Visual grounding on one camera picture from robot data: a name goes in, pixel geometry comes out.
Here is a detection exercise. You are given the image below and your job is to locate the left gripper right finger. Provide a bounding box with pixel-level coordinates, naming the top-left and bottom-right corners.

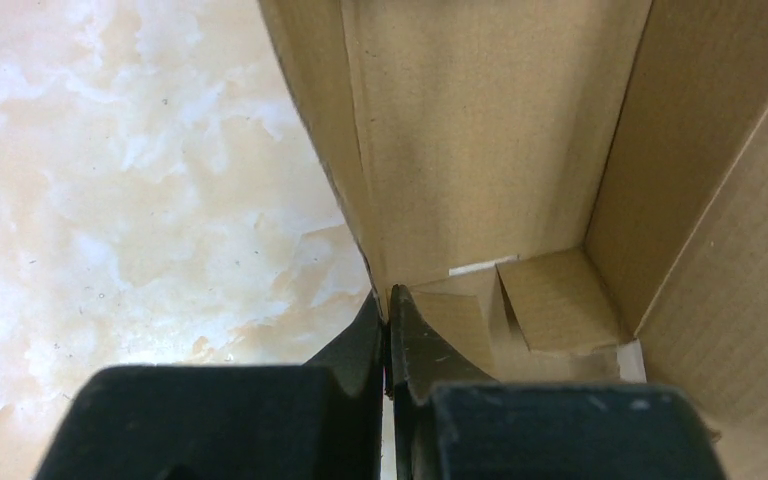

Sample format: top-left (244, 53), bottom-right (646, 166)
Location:
top-left (389, 285), bottom-right (725, 479)

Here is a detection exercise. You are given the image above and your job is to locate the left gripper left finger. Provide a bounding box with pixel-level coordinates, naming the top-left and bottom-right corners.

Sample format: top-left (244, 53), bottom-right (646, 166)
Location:
top-left (37, 297), bottom-right (383, 479)

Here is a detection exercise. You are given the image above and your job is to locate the brown cardboard box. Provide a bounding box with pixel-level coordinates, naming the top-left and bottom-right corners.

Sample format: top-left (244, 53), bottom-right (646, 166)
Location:
top-left (259, 1), bottom-right (768, 479)

